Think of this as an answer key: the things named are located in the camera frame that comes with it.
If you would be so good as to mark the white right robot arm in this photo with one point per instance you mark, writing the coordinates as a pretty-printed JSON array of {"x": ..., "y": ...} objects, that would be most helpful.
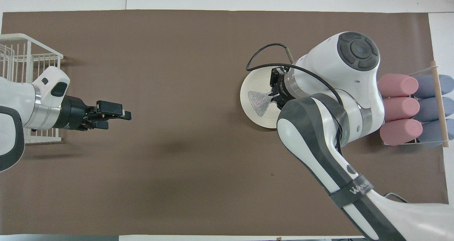
[{"x": 330, "y": 81}]

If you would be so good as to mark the brown table mat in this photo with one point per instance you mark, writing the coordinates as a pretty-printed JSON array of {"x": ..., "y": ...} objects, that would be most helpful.
[{"x": 177, "y": 145}]

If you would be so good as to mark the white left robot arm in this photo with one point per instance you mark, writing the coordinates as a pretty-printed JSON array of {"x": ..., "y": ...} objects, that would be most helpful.
[{"x": 21, "y": 102}]

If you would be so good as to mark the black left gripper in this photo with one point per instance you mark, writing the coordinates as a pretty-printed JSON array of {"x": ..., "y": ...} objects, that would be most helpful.
[{"x": 76, "y": 113}]

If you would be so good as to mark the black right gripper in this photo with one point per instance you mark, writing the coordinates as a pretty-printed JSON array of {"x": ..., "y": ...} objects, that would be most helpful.
[{"x": 278, "y": 83}]

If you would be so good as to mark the cup rack with wooden rod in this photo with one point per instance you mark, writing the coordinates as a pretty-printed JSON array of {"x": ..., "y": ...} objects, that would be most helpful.
[{"x": 441, "y": 108}]

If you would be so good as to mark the pink plastic cup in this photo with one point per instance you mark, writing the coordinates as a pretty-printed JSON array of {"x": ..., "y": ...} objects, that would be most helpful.
[
  {"x": 402, "y": 132},
  {"x": 402, "y": 109},
  {"x": 399, "y": 85}
]

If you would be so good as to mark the cream round plate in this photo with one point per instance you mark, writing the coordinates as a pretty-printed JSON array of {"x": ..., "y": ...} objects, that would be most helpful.
[{"x": 257, "y": 79}]

